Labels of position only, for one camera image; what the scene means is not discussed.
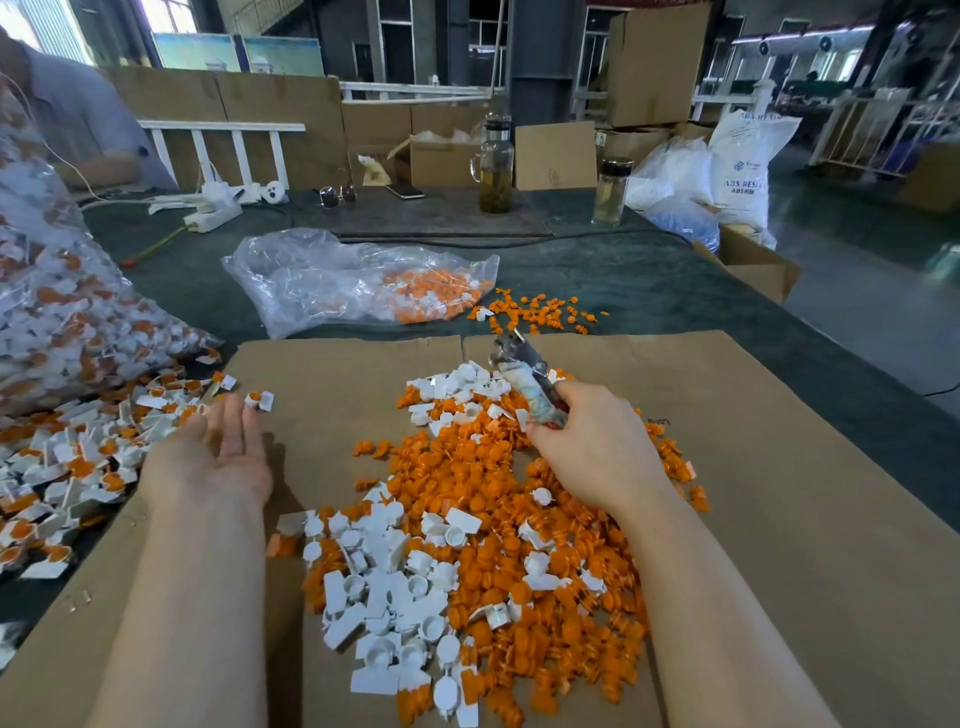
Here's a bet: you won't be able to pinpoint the white metal rack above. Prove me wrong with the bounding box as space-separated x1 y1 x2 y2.
811 87 960 179

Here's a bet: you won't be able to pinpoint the scatter of orange offcuts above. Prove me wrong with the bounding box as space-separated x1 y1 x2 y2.
469 289 609 336

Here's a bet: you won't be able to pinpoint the open cardboard box with paper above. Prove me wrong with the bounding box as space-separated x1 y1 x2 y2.
387 126 492 189

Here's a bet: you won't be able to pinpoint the person's right hand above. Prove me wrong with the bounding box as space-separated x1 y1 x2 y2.
525 381 672 519

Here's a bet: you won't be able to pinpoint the pile of assembled white-orange parts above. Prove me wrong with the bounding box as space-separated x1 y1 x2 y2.
0 351 279 672

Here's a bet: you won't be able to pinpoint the white power strip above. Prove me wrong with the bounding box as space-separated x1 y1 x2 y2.
147 180 288 234

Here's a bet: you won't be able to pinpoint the open brown cardboard box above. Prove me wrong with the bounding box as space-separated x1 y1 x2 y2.
693 225 803 305

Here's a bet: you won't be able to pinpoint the person's left forearm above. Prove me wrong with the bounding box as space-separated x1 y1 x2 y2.
87 498 269 728

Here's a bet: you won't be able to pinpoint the glass bottle with black lid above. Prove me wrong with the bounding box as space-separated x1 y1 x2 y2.
592 157 635 227

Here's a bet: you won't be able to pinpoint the small clear plastic bag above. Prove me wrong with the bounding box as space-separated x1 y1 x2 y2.
222 228 501 341

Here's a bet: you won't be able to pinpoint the clear blue plastic bag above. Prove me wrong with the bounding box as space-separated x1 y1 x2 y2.
624 138 723 252

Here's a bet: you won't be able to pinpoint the white railing frame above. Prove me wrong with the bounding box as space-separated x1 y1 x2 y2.
139 120 308 192

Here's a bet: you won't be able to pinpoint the tall brown cardboard box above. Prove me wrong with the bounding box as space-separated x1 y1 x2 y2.
606 3 713 128

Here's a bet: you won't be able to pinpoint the flat brown cardboard panel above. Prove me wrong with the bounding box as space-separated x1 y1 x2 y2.
516 120 600 192

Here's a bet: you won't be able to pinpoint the glass tea jar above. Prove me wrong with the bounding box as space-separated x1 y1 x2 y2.
471 115 518 215

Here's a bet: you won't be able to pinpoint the pile of orange and white parts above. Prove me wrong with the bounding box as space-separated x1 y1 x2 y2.
267 360 713 728

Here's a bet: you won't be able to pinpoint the dark steel pillar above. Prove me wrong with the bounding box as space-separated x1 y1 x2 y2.
508 0 590 125

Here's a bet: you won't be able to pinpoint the row of upright cardboard sheets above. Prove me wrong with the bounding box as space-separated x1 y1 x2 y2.
100 66 500 192

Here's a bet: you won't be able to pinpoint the person's left hand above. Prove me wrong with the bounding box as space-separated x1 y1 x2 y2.
139 393 275 519

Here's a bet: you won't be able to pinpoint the silver red-handled pliers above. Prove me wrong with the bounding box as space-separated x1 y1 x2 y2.
489 330 573 429

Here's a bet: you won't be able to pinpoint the large clear bag of seals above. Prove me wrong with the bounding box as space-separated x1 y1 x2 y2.
0 90 222 419

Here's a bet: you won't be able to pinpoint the person's right forearm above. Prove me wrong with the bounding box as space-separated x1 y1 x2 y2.
607 487 842 728

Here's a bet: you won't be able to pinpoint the white woven sack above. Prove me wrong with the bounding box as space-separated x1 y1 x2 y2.
709 82 803 248

